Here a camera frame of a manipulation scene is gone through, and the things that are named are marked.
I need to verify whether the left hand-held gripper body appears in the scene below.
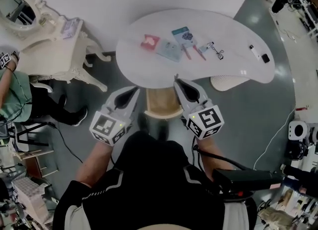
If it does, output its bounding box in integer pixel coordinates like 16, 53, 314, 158
89, 110, 136, 147

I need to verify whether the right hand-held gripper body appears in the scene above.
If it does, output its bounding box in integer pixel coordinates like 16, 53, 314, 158
183, 100, 226, 141

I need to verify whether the large wooden drawer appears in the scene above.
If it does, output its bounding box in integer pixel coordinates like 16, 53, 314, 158
144, 87, 184, 120

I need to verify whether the eyelash curler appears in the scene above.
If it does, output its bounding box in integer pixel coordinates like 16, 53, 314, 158
211, 46, 225, 60

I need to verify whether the light blue packet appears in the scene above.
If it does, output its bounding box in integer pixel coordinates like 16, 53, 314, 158
156, 39, 183, 63

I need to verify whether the blue and white card packet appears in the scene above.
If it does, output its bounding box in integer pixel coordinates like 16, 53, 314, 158
171, 26, 198, 47

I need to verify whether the red packet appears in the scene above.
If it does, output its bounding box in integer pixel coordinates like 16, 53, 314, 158
140, 34, 160, 51

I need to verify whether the person's right forearm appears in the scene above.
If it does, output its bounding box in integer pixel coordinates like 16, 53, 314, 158
197, 137, 236, 182

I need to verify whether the person's left forearm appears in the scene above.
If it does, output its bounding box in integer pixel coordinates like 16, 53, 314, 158
74, 141, 115, 187

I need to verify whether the white curved desk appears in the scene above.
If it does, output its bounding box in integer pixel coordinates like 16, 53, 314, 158
115, 8, 276, 92

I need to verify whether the white stick with black cap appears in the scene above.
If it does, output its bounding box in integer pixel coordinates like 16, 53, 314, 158
249, 45, 260, 60

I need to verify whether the black waist pack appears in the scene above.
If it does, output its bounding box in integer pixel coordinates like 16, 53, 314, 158
212, 168, 284, 192

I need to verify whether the ornate cream vanity table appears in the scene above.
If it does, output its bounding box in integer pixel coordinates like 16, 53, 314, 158
0, 0, 112, 92

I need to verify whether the wooden chair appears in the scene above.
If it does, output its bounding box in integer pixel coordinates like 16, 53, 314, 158
19, 149, 59, 179

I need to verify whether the person's torso in black shirt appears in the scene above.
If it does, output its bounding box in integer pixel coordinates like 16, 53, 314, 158
56, 131, 256, 230

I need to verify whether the purple booklet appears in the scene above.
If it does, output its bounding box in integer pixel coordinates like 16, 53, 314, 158
61, 18, 80, 39

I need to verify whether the white round-lens device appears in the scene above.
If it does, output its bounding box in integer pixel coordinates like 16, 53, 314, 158
308, 124, 318, 143
288, 120, 309, 140

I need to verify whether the white ridged box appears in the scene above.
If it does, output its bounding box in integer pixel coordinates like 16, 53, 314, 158
11, 176, 50, 225

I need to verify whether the glass jar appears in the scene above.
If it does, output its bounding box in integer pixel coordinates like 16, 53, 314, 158
38, 12, 50, 26

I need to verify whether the oval vanity mirror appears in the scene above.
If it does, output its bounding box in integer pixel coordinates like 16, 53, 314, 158
0, 0, 43, 32

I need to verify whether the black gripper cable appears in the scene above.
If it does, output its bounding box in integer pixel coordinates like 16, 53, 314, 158
192, 136, 249, 171

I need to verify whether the white power cable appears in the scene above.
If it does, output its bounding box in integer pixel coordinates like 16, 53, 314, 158
253, 109, 296, 170

